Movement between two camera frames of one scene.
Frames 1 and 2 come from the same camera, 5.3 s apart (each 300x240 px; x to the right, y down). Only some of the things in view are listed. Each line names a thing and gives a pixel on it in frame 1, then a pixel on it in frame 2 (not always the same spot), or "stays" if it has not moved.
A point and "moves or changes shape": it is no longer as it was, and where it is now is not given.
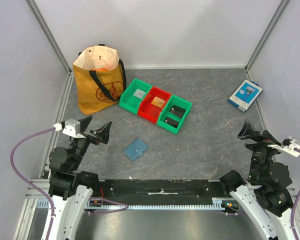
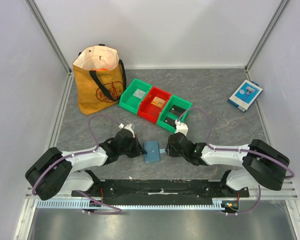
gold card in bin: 158,102 stays
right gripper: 258,139 → 175,145
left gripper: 102,132 → 140,150
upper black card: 178,111 stays
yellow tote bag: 100,78 stays
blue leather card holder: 136,149 moves or changes shape
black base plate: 162,191 stays
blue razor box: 245,95 stays
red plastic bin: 152,102 stays
